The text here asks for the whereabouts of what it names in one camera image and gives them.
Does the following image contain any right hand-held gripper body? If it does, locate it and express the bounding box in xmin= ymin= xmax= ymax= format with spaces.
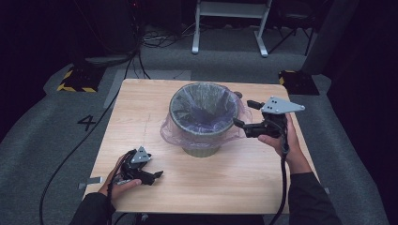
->
xmin=244 ymin=96 xmax=306 ymax=140

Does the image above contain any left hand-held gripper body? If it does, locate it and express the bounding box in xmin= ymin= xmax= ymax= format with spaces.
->
xmin=119 ymin=145 xmax=155 ymax=186

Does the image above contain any purple plastic bag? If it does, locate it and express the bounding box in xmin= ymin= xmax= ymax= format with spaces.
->
xmin=160 ymin=82 xmax=253 ymax=150

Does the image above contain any green plastic bin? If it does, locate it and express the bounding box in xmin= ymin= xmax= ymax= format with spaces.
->
xmin=168 ymin=82 xmax=240 ymax=158

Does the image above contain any person's left hand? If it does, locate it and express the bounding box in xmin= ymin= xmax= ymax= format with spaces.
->
xmin=98 ymin=154 xmax=143 ymax=204

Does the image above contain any person's right hand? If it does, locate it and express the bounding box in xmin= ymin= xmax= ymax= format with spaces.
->
xmin=257 ymin=112 xmax=314 ymax=175

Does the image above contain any yellow black striped base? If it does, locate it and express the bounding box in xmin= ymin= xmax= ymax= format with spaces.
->
xmin=278 ymin=69 xmax=321 ymax=97
xmin=56 ymin=65 xmax=106 ymax=94

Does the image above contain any black tripod stand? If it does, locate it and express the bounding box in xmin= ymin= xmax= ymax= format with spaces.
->
xmin=268 ymin=4 xmax=317 ymax=57

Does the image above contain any grey pillar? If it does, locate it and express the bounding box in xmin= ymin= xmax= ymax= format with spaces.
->
xmin=300 ymin=0 xmax=360 ymax=76

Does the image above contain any dark equipment stand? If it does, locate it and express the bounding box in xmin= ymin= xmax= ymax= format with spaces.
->
xmin=72 ymin=0 xmax=143 ymax=68

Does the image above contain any left hand-held gripper cable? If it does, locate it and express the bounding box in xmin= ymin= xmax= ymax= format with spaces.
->
xmin=106 ymin=149 xmax=139 ymax=225

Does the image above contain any hand-held gripper cable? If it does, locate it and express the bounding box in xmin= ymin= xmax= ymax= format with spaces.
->
xmin=268 ymin=119 xmax=291 ymax=225
xmin=106 ymin=149 xmax=139 ymax=225

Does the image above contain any black floor cable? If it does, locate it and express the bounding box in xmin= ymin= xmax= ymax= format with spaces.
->
xmin=38 ymin=50 xmax=152 ymax=225

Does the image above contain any right hand-held gripper cable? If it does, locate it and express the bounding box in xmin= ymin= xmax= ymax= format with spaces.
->
xmin=268 ymin=119 xmax=291 ymax=225

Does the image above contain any white metal stand frame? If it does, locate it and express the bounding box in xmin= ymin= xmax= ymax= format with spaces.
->
xmin=191 ymin=0 xmax=273 ymax=58

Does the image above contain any bundle of floor cables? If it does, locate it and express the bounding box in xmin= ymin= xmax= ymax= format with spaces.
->
xmin=140 ymin=22 xmax=197 ymax=50

